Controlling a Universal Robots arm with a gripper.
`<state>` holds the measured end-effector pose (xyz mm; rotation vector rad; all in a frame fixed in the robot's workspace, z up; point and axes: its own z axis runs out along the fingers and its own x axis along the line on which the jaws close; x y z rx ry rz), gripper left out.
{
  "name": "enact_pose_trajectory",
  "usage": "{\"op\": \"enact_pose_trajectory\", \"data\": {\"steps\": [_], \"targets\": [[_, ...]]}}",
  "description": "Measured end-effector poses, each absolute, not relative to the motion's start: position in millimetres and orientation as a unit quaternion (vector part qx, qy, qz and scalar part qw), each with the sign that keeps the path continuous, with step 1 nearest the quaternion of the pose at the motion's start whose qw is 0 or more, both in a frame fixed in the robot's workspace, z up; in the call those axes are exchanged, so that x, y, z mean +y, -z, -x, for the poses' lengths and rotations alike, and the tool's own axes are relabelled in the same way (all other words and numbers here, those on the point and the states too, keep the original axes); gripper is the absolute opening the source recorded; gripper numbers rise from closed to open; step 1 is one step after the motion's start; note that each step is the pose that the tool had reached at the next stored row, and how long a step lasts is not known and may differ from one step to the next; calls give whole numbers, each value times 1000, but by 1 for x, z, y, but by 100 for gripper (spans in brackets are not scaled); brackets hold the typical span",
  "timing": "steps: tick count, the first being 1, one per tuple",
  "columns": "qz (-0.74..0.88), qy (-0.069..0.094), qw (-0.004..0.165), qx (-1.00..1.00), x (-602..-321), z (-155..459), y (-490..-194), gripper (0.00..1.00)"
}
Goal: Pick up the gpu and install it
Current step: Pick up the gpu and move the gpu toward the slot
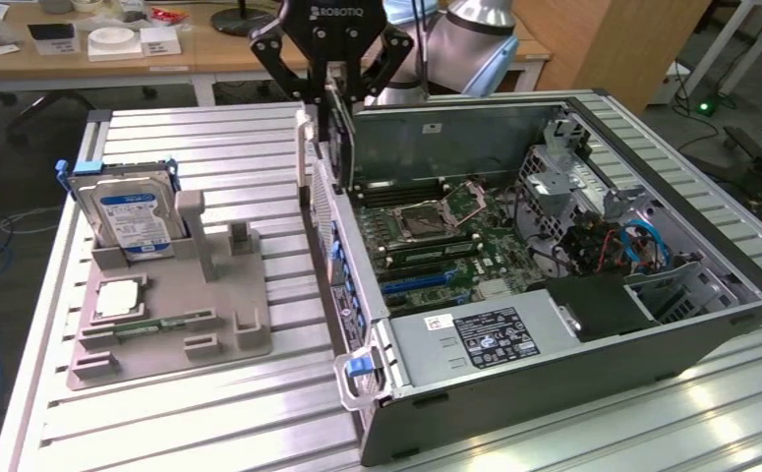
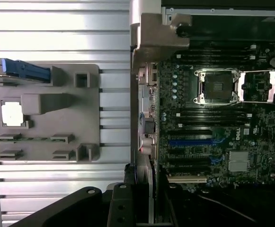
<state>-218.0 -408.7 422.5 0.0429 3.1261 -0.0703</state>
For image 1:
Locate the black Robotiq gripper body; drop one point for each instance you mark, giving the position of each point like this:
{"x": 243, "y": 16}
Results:
{"x": 334, "y": 29}

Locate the green GPU card black cooler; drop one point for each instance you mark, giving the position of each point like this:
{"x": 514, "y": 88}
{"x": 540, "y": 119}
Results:
{"x": 340, "y": 147}

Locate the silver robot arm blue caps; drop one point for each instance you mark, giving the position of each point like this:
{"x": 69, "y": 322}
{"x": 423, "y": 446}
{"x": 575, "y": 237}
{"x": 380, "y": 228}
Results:
{"x": 466, "y": 54}

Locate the wooden desk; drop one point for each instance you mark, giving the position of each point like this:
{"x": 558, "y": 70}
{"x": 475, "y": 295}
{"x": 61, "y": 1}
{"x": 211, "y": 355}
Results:
{"x": 236, "y": 54}

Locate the black round lamp base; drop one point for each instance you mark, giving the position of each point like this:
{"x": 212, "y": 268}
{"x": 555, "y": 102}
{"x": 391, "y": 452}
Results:
{"x": 239, "y": 22}

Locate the small white box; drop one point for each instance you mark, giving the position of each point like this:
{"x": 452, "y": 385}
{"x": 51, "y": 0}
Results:
{"x": 160, "y": 44}

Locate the red packet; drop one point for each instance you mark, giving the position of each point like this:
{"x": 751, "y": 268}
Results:
{"x": 167, "y": 16}

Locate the black RAM slot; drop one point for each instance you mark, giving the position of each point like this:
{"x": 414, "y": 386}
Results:
{"x": 400, "y": 185}
{"x": 403, "y": 200}
{"x": 402, "y": 190}
{"x": 403, "y": 195}

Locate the white round holder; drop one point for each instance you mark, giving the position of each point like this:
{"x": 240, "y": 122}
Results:
{"x": 115, "y": 49}

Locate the silver socket cover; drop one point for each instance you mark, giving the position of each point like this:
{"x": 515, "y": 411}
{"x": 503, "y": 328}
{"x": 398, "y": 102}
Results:
{"x": 479, "y": 202}

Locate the white bowl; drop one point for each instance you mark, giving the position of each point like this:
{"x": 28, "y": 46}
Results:
{"x": 85, "y": 4}

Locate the white box black lid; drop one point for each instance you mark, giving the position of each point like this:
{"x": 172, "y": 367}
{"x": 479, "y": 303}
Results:
{"x": 59, "y": 46}

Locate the metal disk bay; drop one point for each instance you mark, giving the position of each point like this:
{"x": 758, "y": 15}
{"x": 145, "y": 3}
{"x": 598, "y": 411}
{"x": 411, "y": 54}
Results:
{"x": 551, "y": 187}

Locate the wooden cabinet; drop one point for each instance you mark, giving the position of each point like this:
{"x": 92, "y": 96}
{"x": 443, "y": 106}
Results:
{"x": 617, "y": 49}

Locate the grey cup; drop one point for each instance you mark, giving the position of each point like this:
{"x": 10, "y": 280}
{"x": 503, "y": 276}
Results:
{"x": 56, "y": 6}

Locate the hard disk blue label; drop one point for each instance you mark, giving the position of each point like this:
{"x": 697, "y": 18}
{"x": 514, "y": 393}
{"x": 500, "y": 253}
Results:
{"x": 131, "y": 216}

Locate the green RAM stick labelled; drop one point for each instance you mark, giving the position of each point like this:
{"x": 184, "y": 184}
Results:
{"x": 432, "y": 251}

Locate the green Dell motherboard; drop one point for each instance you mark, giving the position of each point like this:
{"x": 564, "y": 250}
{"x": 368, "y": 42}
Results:
{"x": 491, "y": 246}

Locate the blue expansion slot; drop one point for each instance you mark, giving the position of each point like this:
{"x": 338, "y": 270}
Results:
{"x": 412, "y": 279}

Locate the black power connector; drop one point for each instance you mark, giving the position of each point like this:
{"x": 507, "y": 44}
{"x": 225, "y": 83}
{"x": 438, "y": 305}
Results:
{"x": 583, "y": 251}

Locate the silver chipset heatsink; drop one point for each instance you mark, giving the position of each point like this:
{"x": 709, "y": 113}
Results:
{"x": 498, "y": 290}

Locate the power strip green light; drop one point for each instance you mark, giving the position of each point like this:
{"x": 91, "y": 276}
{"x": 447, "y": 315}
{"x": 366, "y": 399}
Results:
{"x": 705, "y": 107}

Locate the grey parts rack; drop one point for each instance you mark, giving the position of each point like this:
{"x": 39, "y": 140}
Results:
{"x": 176, "y": 305}

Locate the silver CPU chip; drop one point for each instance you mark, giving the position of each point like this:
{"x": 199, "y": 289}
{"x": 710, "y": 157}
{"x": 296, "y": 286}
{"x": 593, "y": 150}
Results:
{"x": 117, "y": 299}

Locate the green RAM stick bare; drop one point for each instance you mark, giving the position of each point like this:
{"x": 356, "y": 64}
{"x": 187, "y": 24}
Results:
{"x": 157, "y": 324}

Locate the black plastic shroud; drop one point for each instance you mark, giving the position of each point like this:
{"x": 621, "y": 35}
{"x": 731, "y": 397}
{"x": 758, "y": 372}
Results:
{"x": 597, "y": 305}

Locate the grey power supply unit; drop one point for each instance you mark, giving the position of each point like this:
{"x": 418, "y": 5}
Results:
{"x": 432, "y": 354}

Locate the perforated metal drive cage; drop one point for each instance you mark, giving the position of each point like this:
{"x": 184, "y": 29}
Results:
{"x": 682, "y": 295}

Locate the black open PC case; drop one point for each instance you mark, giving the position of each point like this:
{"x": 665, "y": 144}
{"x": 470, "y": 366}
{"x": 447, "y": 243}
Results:
{"x": 484, "y": 423}

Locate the CPU socket metal frame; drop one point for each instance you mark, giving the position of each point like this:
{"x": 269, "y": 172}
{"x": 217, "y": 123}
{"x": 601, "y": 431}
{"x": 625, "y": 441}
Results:
{"x": 419, "y": 218}

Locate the blue disk carrier bracket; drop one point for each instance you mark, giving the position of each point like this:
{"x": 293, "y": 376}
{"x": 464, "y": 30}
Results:
{"x": 87, "y": 168}

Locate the white table frame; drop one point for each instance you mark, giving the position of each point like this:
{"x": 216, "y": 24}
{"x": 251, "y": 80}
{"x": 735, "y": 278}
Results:
{"x": 741, "y": 46}

